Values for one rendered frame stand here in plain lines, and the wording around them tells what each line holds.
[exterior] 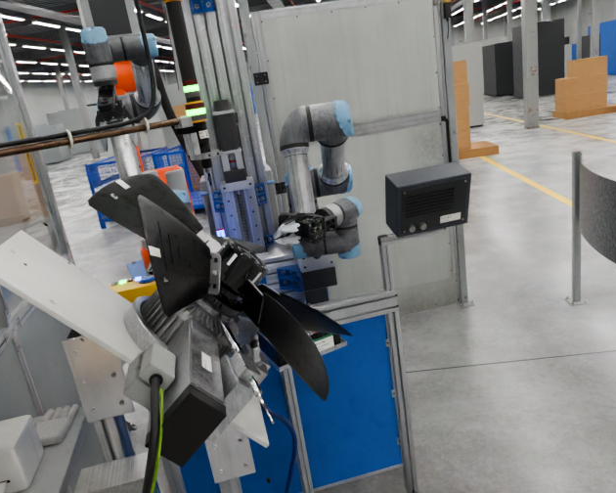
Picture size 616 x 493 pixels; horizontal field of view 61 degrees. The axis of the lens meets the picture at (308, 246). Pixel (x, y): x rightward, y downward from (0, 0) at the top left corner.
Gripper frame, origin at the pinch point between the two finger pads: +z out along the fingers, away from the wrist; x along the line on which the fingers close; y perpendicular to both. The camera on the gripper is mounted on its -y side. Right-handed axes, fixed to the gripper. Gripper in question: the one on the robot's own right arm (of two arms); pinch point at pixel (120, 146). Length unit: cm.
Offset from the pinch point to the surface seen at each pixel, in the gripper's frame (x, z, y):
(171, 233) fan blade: -16, 13, -79
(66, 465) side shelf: 19, 62, -69
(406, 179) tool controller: -87, 24, -18
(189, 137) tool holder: -22, -2, -53
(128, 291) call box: 5.5, 41.7, -19.4
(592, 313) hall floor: -235, 148, 77
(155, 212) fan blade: -14, 8, -80
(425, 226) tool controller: -91, 41, -20
